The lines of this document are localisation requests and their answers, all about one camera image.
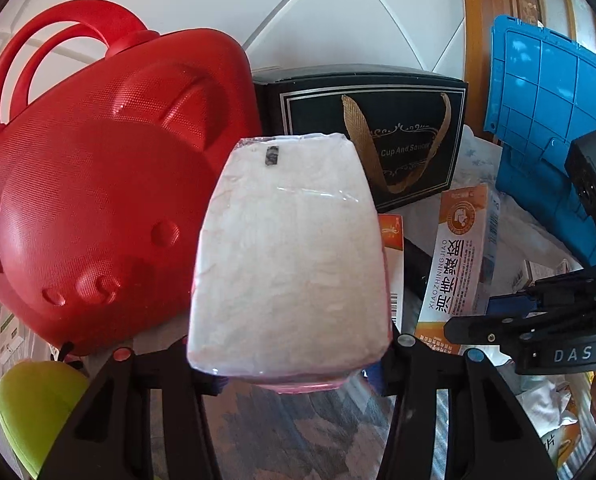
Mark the orange snack packet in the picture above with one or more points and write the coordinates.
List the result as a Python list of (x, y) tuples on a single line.
[(570, 445)]

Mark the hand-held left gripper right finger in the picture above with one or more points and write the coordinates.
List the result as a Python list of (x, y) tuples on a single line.
[(403, 360)]

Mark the wooden headboard frame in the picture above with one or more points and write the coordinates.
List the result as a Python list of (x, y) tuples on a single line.
[(475, 35)]

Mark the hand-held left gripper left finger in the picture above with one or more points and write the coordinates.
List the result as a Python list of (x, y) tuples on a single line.
[(167, 365)]

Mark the small white medicine box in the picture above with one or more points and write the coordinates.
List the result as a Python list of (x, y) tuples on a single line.
[(530, 275)]

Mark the white printed plastic bag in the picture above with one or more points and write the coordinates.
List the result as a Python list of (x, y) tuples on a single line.
[(480, 155)]

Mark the white padded headboard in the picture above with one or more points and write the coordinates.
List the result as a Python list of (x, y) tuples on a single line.
[(278, 5)]

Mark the red cat-shaped case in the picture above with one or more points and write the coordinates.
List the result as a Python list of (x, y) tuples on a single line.
[(92, 185)]

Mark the green plush toy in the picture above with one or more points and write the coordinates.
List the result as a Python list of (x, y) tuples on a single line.
[(37, 405)]

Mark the black gift box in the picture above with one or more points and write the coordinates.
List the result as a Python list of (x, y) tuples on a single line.
[(408, 125)]

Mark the white towel packet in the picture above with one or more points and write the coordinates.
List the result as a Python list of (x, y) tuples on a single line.
[(288, 260)]

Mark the patterned wall hanging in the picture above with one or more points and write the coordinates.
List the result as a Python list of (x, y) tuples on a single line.
[(529, 2)]

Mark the orange white toothpaste box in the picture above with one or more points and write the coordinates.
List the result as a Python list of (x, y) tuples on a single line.
[(458, 270)]

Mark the white box with green label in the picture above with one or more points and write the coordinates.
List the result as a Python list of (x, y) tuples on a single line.
[(12, 345)]

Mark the crumpled white plastic bag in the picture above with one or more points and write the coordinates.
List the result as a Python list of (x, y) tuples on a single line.
[(553, 405)]

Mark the printed bed sheet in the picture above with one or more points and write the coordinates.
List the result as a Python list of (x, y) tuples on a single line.
[(298, 435)]

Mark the blue plastic crate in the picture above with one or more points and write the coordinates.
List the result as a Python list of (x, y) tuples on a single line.
[(543, 110)]

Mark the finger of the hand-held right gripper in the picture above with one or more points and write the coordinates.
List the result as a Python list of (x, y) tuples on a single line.
[(478, 330), (563, 290)]

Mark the orange white slim box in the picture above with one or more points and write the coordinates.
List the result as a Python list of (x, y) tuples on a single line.
[(394, 270)]

